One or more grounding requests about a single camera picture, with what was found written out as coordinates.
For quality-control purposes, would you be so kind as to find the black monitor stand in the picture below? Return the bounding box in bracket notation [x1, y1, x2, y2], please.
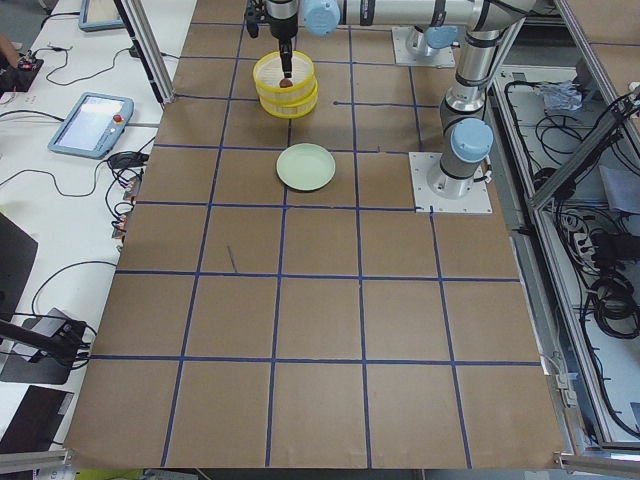
[1, 309, 97, 385]

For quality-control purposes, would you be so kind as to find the blue teach pendant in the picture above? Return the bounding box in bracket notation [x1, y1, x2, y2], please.
[78, 0, 125, 32]
[47, 92, 134, 159]

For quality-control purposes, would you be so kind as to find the yellow steamer basket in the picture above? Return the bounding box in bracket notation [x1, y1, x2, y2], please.
[252, 50, 316, 99]
[259, 84, 318, 120]

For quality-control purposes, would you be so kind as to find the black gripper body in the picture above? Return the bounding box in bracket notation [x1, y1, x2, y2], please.
[244, 0, 299, 39]

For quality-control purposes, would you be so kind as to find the light green plate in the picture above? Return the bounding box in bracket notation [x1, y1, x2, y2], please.
[276, 143, 336, 192]

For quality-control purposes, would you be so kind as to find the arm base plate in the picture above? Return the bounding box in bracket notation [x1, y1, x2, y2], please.
[409, 152, 493, 215]
[392, 26, 458, 69]

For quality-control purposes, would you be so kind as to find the aluminium frame post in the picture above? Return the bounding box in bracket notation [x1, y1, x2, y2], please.
[114, 0, 175, 106]

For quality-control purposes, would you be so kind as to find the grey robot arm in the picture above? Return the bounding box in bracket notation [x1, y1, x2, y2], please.
[406, 25, 458, 57]
[244, 1, 536, 139]

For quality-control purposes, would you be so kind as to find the brown grid table mat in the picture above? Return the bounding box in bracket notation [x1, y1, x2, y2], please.
[66, 1, 563, 469]

